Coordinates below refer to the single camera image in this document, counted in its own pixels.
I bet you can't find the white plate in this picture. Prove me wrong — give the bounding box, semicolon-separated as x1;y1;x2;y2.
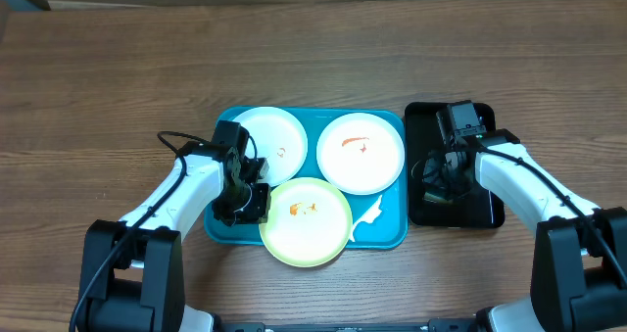
316;113;405;196
234;107;308;187

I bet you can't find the white plate upper left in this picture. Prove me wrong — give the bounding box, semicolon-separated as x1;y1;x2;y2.
234;107;308;187

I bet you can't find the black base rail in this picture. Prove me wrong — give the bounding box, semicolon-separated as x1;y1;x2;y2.
214;318;487;332

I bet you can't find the black rectangular tray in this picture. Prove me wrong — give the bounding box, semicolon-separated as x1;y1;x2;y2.
404;102;506;229

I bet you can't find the yellow-green plate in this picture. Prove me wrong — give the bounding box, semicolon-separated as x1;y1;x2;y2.
259;177;353;268

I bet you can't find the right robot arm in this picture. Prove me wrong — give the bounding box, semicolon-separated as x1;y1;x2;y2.
421;101;626;331

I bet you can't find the green yellow sponge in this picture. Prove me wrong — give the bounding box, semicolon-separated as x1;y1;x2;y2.
423;187;455;205

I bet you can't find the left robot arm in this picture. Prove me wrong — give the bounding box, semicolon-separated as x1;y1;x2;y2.
69;120;270;331

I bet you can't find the teal plastic tray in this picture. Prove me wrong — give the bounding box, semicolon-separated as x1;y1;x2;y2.
204;107;409;250

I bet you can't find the white plate upper right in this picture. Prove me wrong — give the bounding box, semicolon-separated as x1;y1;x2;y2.
316;113;405;196

